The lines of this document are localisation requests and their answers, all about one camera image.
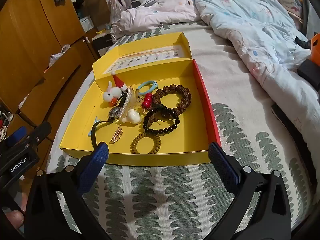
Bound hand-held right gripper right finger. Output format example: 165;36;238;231
205;142;293;240

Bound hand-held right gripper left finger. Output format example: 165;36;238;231
24;141;112;240

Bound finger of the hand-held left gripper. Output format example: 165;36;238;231
6;126;27;145
29;121;52;143

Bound yellow cardboard box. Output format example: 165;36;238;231
59;32;222;165

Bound black bead bracelet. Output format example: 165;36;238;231
143;106;181;136

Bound brown knobbly seed bracelet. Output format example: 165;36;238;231
152;85;192;115

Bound person's left hand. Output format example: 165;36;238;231
0;209;25;239

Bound gold leaf pendant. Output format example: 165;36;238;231
110;127;123;144

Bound dark wristwatch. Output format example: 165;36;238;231
107;94;128;121

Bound white shell ornament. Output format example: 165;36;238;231
122;110;140;124

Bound white plush bunny clip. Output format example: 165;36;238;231
102;81;122;105

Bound white plastic bag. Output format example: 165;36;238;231
49;44;71;67

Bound red bead charm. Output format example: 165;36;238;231
141;92;153;109

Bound red santa hat clip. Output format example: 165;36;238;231
111;71;127;92

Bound wooden wardrobe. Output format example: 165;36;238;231
0;0;118;175

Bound white and blue box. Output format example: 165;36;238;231
80;15;95;32

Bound black box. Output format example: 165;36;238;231
297;60;320;91

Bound light blue printed quilt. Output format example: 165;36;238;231
186;0;320;140

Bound clear plastic bag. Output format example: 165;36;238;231
101;0;131;28

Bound orange plastic object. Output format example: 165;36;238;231
311;32;320;67

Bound pink blanket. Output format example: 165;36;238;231
110;0;208;37

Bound printed pillow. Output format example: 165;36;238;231
269;0;304;16

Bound olive coil hair tie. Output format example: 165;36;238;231
130;133;162;154

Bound brown wooden bead bracelet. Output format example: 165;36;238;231
144;111;163;128

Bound light blue bracelet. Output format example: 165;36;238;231
137;79;159;95

